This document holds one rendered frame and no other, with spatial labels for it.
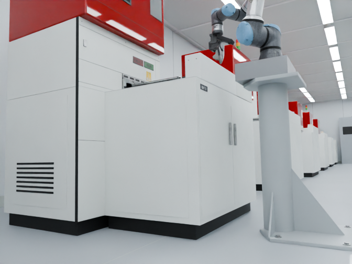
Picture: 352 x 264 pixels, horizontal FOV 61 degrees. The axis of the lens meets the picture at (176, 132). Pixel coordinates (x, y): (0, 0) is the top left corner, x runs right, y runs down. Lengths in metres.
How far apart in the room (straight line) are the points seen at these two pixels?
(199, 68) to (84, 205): 0.96
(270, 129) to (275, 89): 0.22
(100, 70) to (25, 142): 0.65
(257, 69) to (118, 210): 1.10
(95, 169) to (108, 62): 0.67
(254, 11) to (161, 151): 0.90
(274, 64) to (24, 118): 1.53
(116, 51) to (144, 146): 0.71
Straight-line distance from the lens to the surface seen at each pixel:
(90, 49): 1.90
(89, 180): 1.78
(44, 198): 1.95
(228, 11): 2.01
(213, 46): 2.05
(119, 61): 2.06
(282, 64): 1.66
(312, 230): 1.76
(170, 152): 1.57
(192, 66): 1.64
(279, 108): 1.70
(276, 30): 1.85
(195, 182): 1.51
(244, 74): 1.69
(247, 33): 1.72
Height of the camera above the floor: 0.41
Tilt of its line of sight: 5 degrees up
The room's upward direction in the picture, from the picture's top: 1 degrees counter-clockwise
